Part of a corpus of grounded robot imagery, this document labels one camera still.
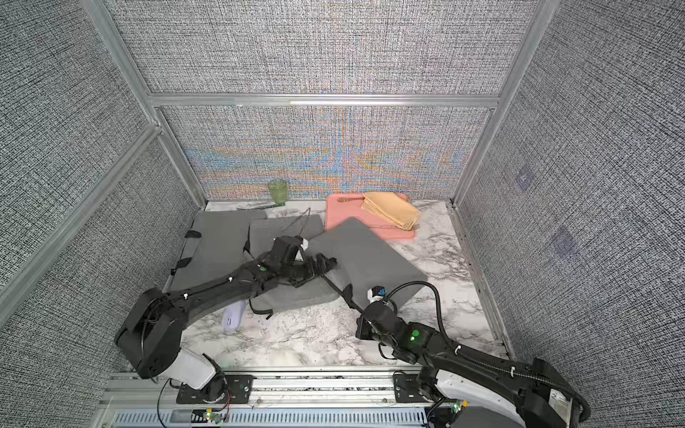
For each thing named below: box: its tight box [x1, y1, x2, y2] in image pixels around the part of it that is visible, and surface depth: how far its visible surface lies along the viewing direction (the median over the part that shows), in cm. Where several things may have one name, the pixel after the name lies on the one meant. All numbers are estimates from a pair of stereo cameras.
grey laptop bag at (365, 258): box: [306, 217, 429, 312], surface depth 102 cm
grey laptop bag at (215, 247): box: [163, 209, 268, 293], surface depth 102 cm
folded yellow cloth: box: [360, 191, 422, 231], surface depth 118 cm
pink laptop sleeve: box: [325, 192, 416, 240], surface depth 116 cm
